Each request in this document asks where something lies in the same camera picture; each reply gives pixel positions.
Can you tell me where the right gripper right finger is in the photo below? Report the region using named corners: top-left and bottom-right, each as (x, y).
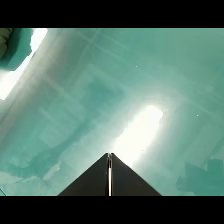
top-left (110, 152), bottom-right (162, 197)

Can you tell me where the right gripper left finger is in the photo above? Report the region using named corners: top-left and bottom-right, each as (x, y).
top-left (57, 152), bottom-right (110, 197)

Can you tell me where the pale green garment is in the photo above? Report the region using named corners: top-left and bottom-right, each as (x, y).
top-left (0, 27), bottom-right (14, 60)

